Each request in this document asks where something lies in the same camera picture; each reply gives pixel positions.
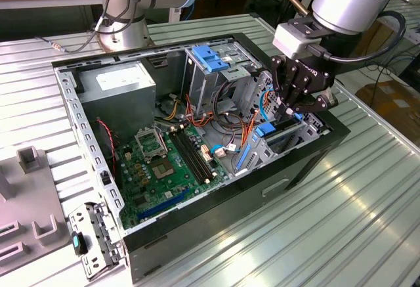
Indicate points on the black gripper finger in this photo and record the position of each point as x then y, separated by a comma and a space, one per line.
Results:
321, 104
288, 80

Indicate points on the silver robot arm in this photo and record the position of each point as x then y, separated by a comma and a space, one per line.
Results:
354, 1

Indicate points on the black RAM slot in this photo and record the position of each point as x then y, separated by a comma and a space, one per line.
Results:
198, 151
189, 156

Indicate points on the hard disk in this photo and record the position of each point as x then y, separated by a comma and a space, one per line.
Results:
265, 130

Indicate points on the metal slot cover bracket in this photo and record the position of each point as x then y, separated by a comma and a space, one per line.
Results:
88, 213

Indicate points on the CPU socket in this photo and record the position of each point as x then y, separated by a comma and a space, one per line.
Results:
162, 168

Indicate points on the grey parts rack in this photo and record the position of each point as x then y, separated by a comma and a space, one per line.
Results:
33, 195

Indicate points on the slatted metal table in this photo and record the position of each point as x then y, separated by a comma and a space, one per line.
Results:
410, 17

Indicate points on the white grey camera box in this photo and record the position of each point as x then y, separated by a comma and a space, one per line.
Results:
288, 42

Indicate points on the flat cardboard box white label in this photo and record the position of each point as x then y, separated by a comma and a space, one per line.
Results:
393, 109

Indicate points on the blue plastic bay latch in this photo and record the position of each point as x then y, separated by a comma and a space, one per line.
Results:
206, 55

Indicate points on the black PC case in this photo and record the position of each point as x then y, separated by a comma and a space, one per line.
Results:
229, 214

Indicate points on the black latch blue button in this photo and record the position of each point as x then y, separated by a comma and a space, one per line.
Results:
77, 242

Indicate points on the green motherboard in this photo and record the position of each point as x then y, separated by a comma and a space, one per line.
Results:
170, 185

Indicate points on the grey metal disk bay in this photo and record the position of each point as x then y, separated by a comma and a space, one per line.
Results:
262, 150

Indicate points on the grey optical drive cage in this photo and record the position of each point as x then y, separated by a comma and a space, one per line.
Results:
203, 86

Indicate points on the grey power supply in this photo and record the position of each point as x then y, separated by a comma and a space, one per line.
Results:
118, 109

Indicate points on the blue expansion slot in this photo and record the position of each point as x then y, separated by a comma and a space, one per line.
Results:
164, 205

